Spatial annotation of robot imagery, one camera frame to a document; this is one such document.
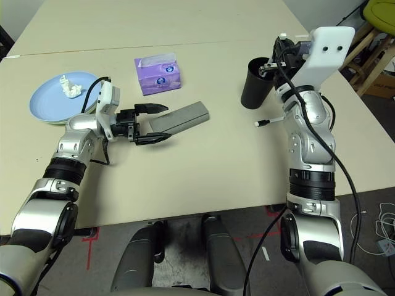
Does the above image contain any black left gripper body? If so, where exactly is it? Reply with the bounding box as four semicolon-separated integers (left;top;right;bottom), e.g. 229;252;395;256
110;109;140;144

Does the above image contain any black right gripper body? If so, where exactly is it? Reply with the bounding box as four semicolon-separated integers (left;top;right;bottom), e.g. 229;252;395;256
258;32;311;90

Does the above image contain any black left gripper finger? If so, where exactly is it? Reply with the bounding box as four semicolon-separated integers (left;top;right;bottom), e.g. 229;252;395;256
135;132;172;146
134;103;170;115

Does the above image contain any grey glasses case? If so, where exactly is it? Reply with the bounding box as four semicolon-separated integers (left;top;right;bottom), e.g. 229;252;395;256
148;101;210;136

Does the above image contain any white tissue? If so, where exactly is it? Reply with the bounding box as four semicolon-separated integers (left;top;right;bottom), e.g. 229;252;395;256
58;74;83;99

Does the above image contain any blue plastic plate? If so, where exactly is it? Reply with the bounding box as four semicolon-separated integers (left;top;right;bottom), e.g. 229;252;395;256
29;71;102;124

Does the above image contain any purple tissue box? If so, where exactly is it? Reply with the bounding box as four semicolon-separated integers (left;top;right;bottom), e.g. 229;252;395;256
133;54;183;97

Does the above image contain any black plastic cup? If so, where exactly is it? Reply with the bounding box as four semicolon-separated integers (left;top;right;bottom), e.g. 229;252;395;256
240;57;278;109

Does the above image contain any white marker pen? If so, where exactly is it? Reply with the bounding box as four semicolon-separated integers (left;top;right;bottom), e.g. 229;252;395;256
254;118;286;128

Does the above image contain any black stand rod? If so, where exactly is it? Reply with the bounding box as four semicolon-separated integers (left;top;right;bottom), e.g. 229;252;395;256
336;4;365;27

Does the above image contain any wooden stool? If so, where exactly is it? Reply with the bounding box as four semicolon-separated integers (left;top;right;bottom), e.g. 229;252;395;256
339;23;395;98

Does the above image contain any cardboard box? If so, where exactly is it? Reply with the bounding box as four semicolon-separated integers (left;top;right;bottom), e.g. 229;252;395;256
365;72;395;99

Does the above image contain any yellow-green seat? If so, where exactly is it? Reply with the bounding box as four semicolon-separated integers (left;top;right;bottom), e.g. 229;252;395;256
362;0;395;35

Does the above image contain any grey robot left leg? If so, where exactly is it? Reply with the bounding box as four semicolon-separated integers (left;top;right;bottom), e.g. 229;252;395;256
110;221;166;296

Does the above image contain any grey robot leg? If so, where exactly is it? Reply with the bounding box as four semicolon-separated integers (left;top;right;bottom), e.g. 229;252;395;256
110;221;166;296
200;215;247;296

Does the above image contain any long red floor tape corner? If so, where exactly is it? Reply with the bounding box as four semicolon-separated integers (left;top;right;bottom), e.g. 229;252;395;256
81;226;101;271

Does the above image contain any red floor tape cross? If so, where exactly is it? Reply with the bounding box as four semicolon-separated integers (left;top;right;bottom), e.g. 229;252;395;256
236;228;278;241

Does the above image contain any grey robot right leg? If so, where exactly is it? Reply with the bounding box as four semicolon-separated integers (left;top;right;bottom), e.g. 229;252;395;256
200;215;247;296

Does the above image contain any grey robot torso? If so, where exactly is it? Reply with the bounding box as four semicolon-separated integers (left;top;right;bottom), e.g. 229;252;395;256
138;286;217;296

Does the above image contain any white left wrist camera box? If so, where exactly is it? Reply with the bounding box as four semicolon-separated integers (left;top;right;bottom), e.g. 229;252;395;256
95;80;121;142

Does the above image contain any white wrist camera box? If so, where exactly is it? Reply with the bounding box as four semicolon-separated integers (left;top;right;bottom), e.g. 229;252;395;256
289;26;356;92
95;80;121;142

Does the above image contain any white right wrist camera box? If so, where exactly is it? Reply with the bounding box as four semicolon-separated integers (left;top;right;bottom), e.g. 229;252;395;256
289;26;356;92

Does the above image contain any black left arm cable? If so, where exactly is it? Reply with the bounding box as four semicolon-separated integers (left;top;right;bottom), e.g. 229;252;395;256
80;76;111;166

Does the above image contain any white cable with adapter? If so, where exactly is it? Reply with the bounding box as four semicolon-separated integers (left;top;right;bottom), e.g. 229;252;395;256
350;202;395;257

